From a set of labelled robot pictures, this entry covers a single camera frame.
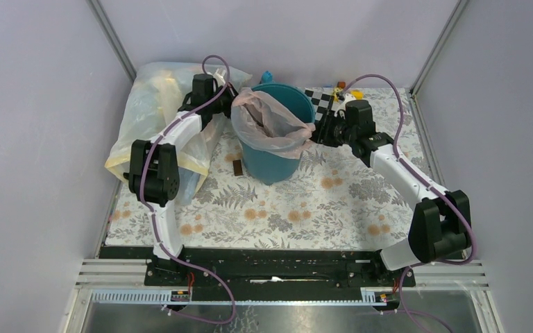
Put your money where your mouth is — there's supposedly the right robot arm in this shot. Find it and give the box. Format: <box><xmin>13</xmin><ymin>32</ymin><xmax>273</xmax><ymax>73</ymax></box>
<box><xmin>312</xmin><ymin>100</ymin><xmax>473</xmax><ymax>286</ymax></box>

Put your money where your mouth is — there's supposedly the left aluminium frame post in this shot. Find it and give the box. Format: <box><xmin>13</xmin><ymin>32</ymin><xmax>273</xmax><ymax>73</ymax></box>
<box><xmin>86</xmin><ymin>0</ymin><xmax>137</xmax><ymax>82</ymax></box>

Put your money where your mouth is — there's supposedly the black white checkered board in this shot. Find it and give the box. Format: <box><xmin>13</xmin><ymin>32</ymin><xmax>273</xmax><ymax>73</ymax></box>
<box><xmin>304</xmin><ymin>88</ymin><xmax>345</xmax><ymax>130</ymax></box>

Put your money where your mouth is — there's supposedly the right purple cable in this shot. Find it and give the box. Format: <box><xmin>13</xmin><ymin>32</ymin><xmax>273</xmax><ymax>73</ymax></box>
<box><xmin>339</xmin><ymin>74</ymin><xmax>478</xmax><ymax>333</ymax></box>

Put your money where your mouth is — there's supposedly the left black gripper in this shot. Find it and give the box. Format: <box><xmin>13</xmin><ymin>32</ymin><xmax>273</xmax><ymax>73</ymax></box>
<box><xmin>209</xmin><ymin>83</ymin><xmax>257</xmax><ymax>120</ymax></box>

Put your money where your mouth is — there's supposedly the blue object behind bin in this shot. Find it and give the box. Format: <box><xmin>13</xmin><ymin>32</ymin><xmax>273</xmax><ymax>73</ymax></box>
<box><xmin>260</xmin><ymin>71</ymin><xmax>273</xmax><ymax>84</ymax></box>

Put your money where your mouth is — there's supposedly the purple cable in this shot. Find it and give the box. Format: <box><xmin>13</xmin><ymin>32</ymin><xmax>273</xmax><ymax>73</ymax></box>
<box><xmin>138</xmin><ymin>54</ymin><xmax>239</xmax><ymax>326</ymax></box>
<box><xmin>339</xmin><ymin>74</ymin><xmax>478</xmax><ymax>333</ymax></box>

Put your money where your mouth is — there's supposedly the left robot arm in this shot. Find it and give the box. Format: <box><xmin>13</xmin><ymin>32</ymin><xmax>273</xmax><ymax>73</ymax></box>
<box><xmin>124</xmin><ymin>74</ymin><xmax>237</xmax><ymax>285</ymax></box>

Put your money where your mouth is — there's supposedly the large clear bag of bags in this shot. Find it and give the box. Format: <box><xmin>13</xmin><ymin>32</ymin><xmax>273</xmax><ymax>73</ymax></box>
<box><xmin>105</xmin><ymin>62</ymin><xmax>226</xmax><ymax>205</ymax></box>

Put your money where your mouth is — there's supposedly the teal plastic trash bin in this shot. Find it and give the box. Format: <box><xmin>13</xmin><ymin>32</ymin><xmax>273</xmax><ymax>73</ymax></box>
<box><xmin>237</xmin><ymin>83</ymin><xmax>304</xmax><ymax>185</ymax></box>

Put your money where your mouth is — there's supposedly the aluminium frame post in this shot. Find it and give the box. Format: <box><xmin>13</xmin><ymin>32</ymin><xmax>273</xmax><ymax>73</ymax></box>
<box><xmin>86</xmin><ymin>0</ymin><xmax>137</xmax><ymax>82</ymax></box>
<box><xmin>409</xmin><ymin>0</ymin><xmax>470</xmax><ymax>96</ymax></box>

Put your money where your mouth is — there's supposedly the pink plastic trash bag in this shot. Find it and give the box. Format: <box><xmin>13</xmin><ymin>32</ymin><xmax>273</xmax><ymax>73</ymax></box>
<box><xmin>231</xmin><ymin>87</ymin><xmax>315</xmax><ymax>160</ymax></box>

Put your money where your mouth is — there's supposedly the small brown wooden block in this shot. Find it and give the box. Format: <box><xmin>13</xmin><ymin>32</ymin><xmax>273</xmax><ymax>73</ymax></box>
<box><xmin>232</xmin><ymin>160</ymin><xmax>244</xmax><ymax>177</ymax></box>

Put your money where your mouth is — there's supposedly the slotted cable duct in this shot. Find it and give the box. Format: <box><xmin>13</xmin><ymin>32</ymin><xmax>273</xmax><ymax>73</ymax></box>
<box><xmin>92</xmin><ymin>284</ymin><xmax>389</xmax><ymax>307</ymax></box>

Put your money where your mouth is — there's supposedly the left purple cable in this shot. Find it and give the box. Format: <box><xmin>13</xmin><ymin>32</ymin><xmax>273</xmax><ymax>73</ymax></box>
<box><xmin>138</xmin><ymin>54</ymin><xmax>239</xmax><ymax>326</ymax></box>

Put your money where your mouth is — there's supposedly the floral patterned tablecloth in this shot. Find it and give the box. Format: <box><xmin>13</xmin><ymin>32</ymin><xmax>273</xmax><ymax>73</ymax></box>
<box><xmin>104</xmin><ymin>88</ymin><xmax>430</xmax><ymax>250</ymax></box>

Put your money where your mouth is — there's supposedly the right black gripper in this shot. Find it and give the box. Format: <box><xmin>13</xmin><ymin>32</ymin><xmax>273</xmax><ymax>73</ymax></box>
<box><xmin>305</xmin><ymin>110</ymin><xmax>355</xmax><ymax>148</ymax></box>

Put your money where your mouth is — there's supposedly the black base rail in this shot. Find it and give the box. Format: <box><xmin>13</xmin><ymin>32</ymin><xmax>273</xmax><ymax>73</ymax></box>
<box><xmin>100</xmin><ymin>246</ymin><xmax>403</xmax><ymax>297</ymax></box>

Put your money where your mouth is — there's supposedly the right aluminium frame post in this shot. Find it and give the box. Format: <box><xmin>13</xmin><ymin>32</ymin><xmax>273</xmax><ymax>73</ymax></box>
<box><xmin>409</xmin><ymin>0</ymin><xmax>470</xmax><ymax>96</ymax></box>

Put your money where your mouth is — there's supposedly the yellow cube block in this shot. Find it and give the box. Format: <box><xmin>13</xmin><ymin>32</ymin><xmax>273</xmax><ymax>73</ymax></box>
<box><xmin>350</xmin><ymin>90</ymin><xmax>364</xmax><ymax>100</ymax></box>

